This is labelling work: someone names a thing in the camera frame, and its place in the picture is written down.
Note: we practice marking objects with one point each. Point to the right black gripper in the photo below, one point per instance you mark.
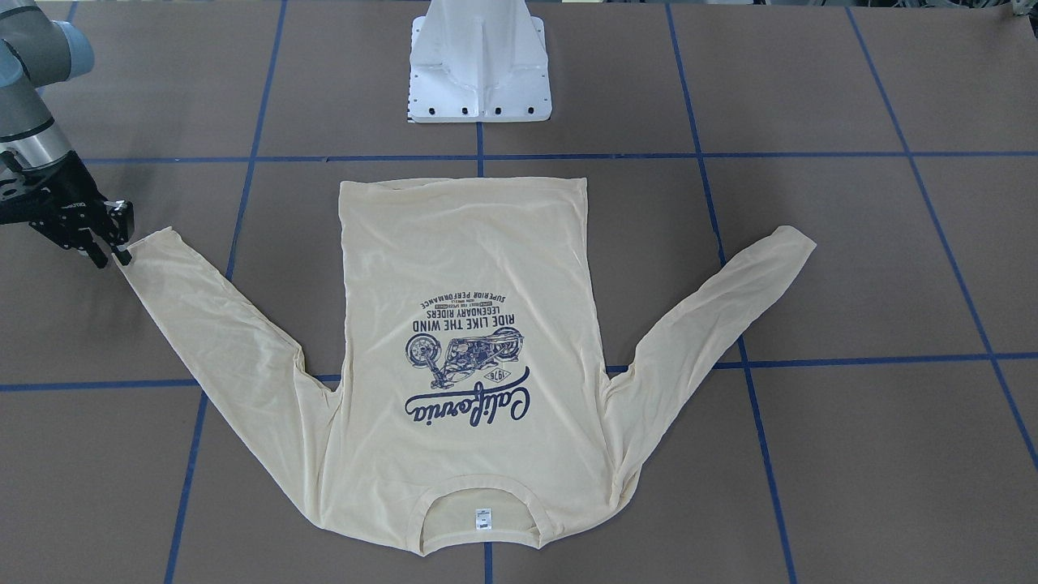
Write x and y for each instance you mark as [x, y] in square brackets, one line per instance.
[55, 195]

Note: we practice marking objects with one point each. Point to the brown paper table cover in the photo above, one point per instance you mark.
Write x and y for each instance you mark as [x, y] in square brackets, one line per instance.
[876, 425]

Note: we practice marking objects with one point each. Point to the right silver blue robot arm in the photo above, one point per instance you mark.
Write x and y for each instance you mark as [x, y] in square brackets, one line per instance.
[37, 52]

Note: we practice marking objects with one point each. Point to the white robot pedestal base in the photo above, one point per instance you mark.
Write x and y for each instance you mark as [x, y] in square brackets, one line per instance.
[478, 61]

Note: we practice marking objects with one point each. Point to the cream long sleeve shirt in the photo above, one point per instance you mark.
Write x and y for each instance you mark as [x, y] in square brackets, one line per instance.
[474, 402]

